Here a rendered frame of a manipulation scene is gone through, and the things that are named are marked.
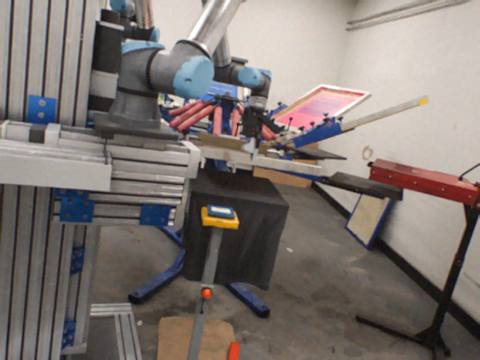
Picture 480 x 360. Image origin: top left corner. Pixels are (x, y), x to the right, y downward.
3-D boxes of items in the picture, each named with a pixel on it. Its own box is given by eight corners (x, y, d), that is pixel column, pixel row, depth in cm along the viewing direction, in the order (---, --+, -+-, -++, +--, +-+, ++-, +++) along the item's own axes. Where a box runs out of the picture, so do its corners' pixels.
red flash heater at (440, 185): (468, 196, 270) (474, 178, 267) (479, 211, 228) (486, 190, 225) (372, 171, 290) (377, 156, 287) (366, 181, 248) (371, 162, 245)
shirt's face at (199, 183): (288, 206, 182) (289, 205, 181) (192, 191, 174) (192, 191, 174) (268, 179, 227) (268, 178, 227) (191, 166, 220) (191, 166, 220)
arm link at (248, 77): (226, 82, 153) (238, 88, 163) (253, 88, 149) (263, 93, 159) (231, 61, 152) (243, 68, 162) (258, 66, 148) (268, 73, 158)
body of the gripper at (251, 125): (238, 136, 169) (243, 107, 168) (258, 139, 170) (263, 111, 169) (241, 136, 161) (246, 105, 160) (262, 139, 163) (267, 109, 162)
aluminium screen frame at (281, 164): (320, 176, 170) (322, 167, 170) (181, 153, 160) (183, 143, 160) (275, 163, 247) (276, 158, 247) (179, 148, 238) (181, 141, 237)
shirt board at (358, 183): (400, 198, 283) (403, 188, 281) (398, 211, 246) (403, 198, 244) (227, 153, 328) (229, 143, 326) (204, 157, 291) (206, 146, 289)
